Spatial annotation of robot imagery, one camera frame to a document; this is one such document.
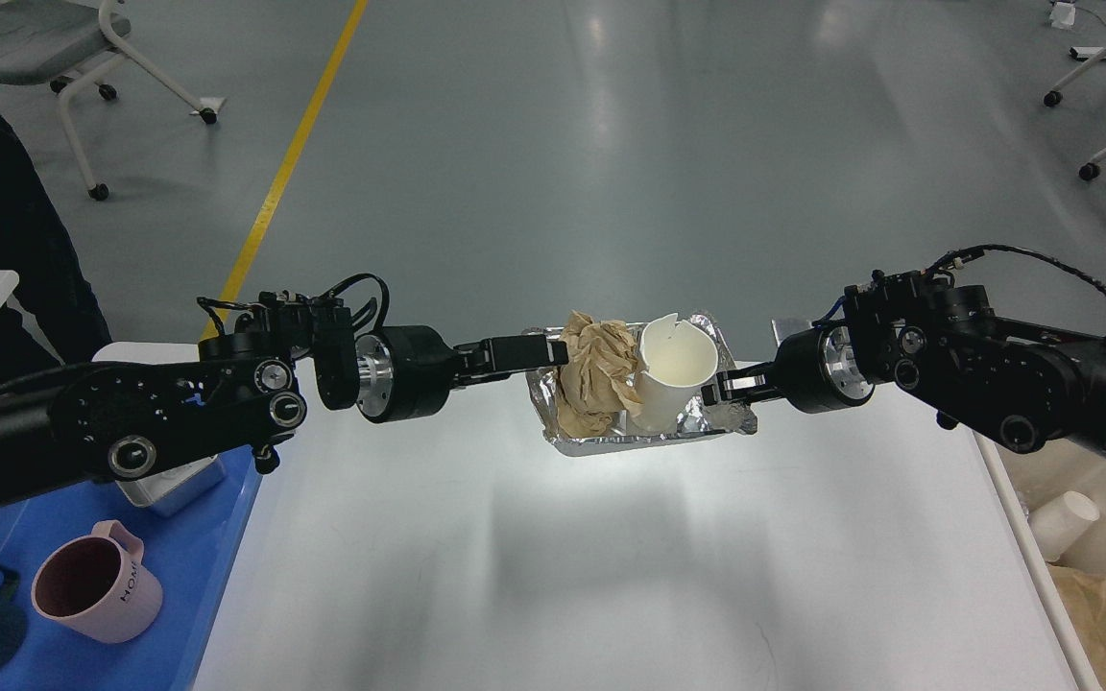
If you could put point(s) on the stainless steel rectangular tin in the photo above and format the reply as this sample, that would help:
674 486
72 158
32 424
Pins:
170 491

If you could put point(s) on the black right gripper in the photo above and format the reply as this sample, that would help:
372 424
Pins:
814 370

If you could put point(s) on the grey office chair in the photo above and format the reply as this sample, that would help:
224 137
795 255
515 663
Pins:
72 46

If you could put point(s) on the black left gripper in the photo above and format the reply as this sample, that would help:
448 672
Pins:
407 371

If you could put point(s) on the aluminium foil tray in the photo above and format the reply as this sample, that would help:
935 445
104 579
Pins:
695 422

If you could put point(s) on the pink HOME mug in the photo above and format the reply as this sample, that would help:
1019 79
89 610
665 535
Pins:
97 585

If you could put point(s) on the left floor socket plate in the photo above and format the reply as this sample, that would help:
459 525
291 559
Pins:
785 328

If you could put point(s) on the white plastic bin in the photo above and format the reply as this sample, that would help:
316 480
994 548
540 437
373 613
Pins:
1026 482

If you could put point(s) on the blue plastic tray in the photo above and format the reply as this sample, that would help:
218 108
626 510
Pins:
191 553

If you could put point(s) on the white paper cup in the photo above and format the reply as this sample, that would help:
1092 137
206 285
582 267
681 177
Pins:
676 360

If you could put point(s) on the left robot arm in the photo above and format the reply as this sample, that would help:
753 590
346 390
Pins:
122 421

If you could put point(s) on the paper cup in bin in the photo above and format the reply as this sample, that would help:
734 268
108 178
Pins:
1060 522

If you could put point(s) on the person in beige sweater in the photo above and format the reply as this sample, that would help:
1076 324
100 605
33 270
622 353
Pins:
58 320

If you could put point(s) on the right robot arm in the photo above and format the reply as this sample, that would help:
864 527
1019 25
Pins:
1014 382

